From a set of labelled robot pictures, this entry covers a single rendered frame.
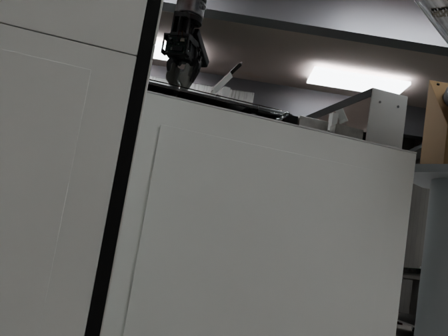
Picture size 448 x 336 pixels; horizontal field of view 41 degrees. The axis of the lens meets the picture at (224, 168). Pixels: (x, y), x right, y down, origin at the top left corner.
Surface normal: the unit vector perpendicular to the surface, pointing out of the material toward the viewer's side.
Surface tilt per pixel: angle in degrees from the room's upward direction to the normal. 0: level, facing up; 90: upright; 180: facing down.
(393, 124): 90
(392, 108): 90
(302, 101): 90
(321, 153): 90
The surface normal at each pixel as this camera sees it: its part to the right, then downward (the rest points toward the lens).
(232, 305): 0.29, -0.09
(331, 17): 0.02, -0.14
